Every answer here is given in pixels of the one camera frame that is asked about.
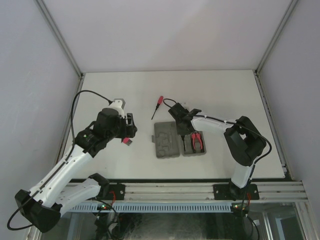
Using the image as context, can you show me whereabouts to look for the red black pliers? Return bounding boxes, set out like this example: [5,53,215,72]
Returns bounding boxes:
[191,132,203,152]

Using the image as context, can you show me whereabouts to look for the grey plastic tool case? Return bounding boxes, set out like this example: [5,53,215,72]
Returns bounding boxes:
[151,121,207,159]

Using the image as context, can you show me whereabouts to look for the red screwdriver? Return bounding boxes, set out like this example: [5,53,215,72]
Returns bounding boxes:
[151,95,164,120]
[180,135,186,153]

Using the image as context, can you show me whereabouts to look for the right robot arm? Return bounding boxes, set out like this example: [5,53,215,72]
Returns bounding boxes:
[168,102,272,200]

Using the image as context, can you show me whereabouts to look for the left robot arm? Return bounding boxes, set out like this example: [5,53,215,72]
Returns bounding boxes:
[14,107,137,233]

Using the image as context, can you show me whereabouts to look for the red hex key set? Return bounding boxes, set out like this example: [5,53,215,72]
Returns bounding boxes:
[121,137,133,146]

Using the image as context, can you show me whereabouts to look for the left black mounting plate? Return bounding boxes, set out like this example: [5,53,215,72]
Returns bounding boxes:
[96,183,126,201]

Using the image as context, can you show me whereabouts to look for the black mounting plate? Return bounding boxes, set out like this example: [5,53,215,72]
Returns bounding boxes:
[96,183,126,201]
[213,183,260,201]

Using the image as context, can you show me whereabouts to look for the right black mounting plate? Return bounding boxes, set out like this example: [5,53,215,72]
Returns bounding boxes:
[213,183,260,201]

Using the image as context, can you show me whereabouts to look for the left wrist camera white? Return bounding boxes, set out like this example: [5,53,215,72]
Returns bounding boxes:
[108,98,126,118]

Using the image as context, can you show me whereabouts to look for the left black cable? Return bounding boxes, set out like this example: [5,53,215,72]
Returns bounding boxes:
[6,90,113,231]

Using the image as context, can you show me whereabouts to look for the black cable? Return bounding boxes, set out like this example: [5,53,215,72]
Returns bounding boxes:
[162,98,273,186]
[6,90,113,231]

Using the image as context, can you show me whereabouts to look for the right black cable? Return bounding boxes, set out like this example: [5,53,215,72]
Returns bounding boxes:
[162,98,273,186]

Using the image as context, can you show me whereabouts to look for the grey slotted cable duct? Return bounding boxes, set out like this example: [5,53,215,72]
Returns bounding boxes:
[68,202,232,214]

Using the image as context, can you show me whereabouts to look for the left aluminium frame post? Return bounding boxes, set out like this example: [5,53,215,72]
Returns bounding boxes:
[34,0,83,161]

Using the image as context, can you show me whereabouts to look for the aluminium frame post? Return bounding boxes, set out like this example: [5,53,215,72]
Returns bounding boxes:
[34,0,83,161]
[253,0,300,165]

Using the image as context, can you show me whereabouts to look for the aluminium front rail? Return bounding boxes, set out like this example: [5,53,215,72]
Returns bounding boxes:
[62,181,307,201]

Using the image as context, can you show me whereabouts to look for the right aluminium frame post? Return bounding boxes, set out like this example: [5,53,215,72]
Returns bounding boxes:
[253,0,300,165]

